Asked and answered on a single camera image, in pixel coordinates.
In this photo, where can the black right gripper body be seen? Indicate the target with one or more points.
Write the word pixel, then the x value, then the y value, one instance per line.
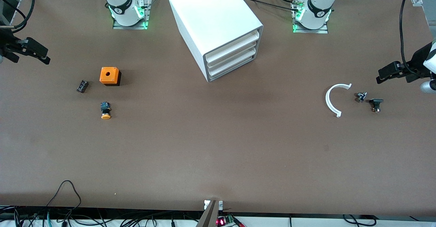
pixel 6 43

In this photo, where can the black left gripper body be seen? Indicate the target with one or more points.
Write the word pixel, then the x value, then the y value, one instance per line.
pixel 417 62

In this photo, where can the white plastic drawer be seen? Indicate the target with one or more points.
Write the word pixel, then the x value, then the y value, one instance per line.
pixel 231 67
pixel 231 57
pixel 233 46

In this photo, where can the yellow push button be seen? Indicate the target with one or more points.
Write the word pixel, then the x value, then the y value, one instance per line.
pixel 105 109

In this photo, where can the white drawer cabinet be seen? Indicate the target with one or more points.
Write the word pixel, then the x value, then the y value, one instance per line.
pixel 211 12

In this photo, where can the black knob part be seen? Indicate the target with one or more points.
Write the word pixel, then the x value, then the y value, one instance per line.
pixel 376 101

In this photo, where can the small black silver part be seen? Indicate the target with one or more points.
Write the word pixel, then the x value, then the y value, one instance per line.
pixel 360 97

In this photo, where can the small black terminal block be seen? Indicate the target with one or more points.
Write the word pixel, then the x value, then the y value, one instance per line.
pixel 82 86

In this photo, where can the white curved plastic arc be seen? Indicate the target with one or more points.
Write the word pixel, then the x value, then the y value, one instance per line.
pixel 327 99

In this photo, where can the orange box with hole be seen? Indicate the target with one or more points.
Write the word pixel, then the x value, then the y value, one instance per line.
pixel 109 74

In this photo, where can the circuit board with red display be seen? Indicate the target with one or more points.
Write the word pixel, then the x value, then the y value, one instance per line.
pixel 225 221

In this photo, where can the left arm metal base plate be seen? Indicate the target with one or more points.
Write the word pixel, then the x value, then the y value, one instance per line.
pixel 311 31

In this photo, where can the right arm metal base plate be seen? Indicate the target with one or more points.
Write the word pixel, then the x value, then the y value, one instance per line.
pixel 131 27

